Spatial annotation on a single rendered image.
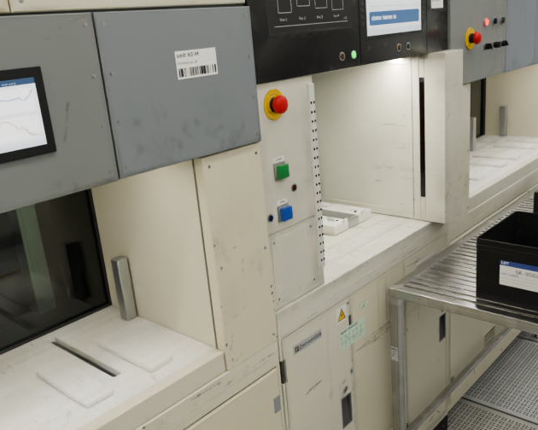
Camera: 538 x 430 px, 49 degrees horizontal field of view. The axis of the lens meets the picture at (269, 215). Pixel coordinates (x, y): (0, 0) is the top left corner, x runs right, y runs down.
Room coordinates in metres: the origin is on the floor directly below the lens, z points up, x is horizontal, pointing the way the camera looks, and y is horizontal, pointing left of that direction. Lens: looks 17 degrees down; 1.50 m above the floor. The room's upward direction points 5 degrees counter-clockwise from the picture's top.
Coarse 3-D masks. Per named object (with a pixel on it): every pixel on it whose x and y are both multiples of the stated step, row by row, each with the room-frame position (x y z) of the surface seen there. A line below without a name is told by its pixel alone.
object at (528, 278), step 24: (528, 216) 1.65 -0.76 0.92; (480, 240) 1.47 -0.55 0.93; (504, 240) 1.61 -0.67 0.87; (528, 240) 1.65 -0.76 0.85; (480, 264) 1.47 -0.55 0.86; (504, 264) 1.42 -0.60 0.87; (528, 264) 1.38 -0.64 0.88; (480, 288) 1.47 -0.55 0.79; (504, 288) 1.42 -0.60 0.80; (528, 288) 1.38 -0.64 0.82
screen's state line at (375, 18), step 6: (372, 12) 1.60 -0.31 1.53; (378, 12) 1.62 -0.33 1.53; (384, 12) 1.64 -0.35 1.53; (390, 12) 1.67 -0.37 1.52; (396, 12) 1.69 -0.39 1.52; (402, 12) 1.71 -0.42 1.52; (408, 12) 1.74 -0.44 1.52; (414, 12) 1.76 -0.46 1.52; (372, 18) 1.60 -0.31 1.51; (378, 18) 1.62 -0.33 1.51; (384, 18) 1.64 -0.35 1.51; (390, 18) 1.67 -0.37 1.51; (396, 18) 1.69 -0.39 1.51; (402, 18) 1.71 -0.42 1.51; (408, 18) 1.73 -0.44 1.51; (414, 18) 1.76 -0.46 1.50; (372, 24) 1.60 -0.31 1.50; (378, 24) 1.62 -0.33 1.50
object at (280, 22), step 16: (272, 0) 1.33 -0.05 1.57; (288, 0) 1.36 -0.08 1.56; (304, 0) 1.40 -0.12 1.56; (320, 0) 1.45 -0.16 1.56; (336, 0) 1.49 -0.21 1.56; (432, 0) 1.84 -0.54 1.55; (272, 16) 1.32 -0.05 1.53; (288, 16) 1.36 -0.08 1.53; (304, 16) 1.40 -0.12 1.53; (320, 16) 1.44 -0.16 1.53; (336, 16) 1.49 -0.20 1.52; (352, 16) 1.54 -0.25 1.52; (272, 32) 1.32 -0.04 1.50; (288, 32) 1.36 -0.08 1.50; (304, 32) 1.40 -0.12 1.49; (400, 32) 1.70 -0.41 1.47; (416, 32) 1.77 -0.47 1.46; (272, 96) 1.32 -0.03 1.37; (272, 112) 1.31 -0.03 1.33; (320, 208) 1.41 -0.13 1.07; (352, 336) 1.48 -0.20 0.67
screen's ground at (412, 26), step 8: (368, 0) 1.59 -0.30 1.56; (368, 8) 1.59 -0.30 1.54; (376, 8) 1.62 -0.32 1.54; (384, 8) 1.65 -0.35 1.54; (392, 8) 1.67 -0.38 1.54; (400, 8) 1.70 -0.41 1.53; (408, 8) 1.74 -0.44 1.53; (416, 8) 1.77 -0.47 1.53; (368, 16) 1.59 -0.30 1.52; (368, 24) 1.59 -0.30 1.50; (384, 24) 1.64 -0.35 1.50; (392, 24) 1.67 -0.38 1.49; (400, 24) 1.70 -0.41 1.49; (408, 24) 1.73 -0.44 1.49; (416, 24) 1.77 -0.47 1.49; (368, 32) 1.59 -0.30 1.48; (376, 32) 1.61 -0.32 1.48; (384, 32) 1.64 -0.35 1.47; (392, 32) 1.67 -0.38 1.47
